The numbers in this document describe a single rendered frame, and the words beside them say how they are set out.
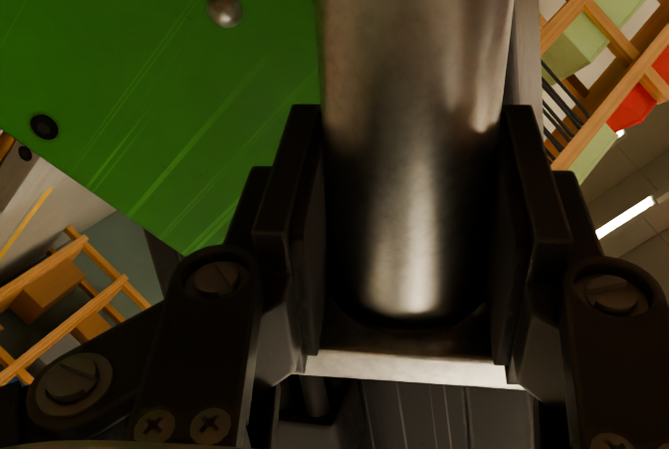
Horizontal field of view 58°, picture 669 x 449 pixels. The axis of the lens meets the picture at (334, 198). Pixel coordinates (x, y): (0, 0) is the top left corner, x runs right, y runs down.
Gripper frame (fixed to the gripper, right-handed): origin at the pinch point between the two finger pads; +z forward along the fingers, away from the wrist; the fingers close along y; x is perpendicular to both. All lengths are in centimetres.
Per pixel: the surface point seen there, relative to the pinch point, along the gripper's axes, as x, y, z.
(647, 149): -483, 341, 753
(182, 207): -6.6, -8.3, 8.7
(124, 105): -2.4, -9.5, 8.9
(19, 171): -13.6, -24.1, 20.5
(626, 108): -154, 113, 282
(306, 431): -14.7, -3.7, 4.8
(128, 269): -489, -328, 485
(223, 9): 0.9, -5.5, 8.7
